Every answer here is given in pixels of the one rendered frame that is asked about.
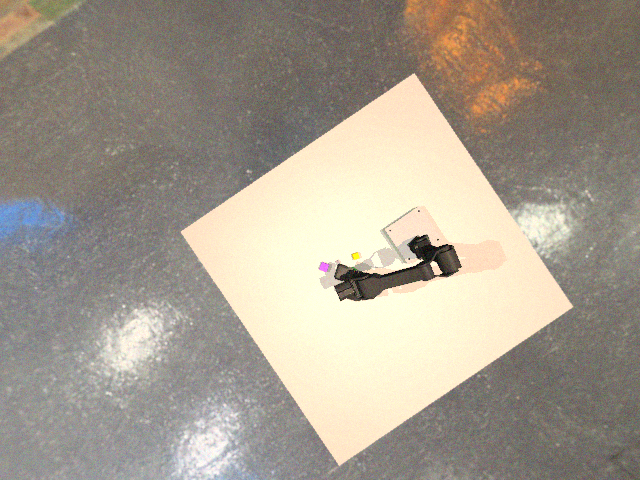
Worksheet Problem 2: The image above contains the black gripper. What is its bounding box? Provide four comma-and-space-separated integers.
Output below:
334, 264, 367, 281

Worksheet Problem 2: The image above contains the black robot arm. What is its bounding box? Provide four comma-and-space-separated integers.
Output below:
334, 234, 462, 301

